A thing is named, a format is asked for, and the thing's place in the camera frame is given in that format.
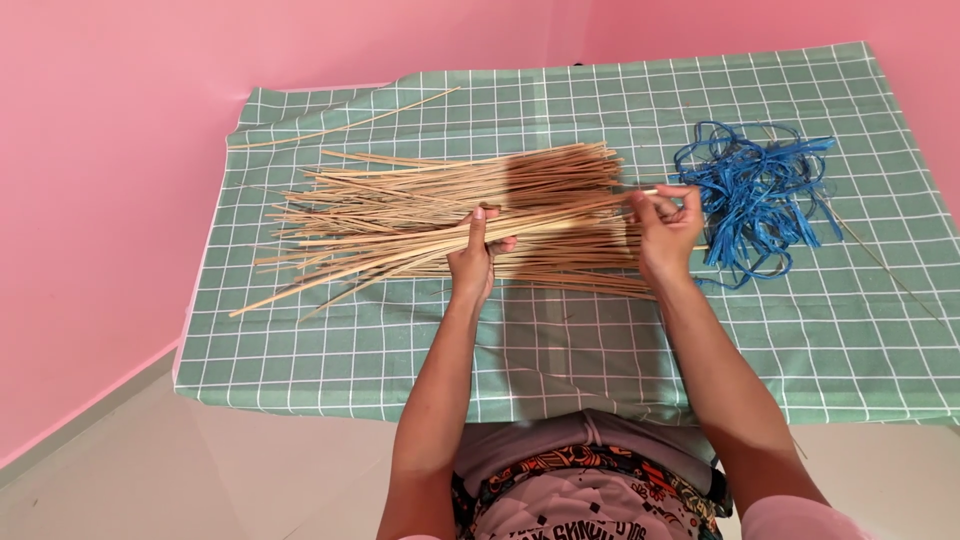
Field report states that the person's left hand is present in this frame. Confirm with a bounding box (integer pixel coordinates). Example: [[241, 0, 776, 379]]
[[446, 207, 519, 301]]

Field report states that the person's right hand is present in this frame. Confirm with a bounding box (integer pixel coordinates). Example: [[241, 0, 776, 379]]
[[629, 184, 706, 289]]

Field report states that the bundle of bamboo sticks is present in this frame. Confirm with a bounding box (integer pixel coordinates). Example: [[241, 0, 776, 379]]
[[228, 189, 710, 319]]

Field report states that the pile of thin bamboo sticks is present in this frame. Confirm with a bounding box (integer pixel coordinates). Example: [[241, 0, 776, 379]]
[[251, 141, 657, 301]]

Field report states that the green checked tablecloth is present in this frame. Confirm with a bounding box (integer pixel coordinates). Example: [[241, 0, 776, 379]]
[[174, 41, 960, 427]]

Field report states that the single long bamboo stick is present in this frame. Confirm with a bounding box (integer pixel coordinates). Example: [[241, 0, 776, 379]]
[[227, 86, 462, 151]]

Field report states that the thin stray bamboo sliver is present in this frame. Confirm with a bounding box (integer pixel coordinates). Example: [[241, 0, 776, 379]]
[[817, 196, 945, 327]]

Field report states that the person's patterned shirt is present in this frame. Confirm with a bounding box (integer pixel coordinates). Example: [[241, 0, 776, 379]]
[[451, 408, 735, 540]]

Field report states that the tangled blue raffia string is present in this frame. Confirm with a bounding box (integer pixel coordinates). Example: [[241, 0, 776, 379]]
[[669, 120, 845, 291]]

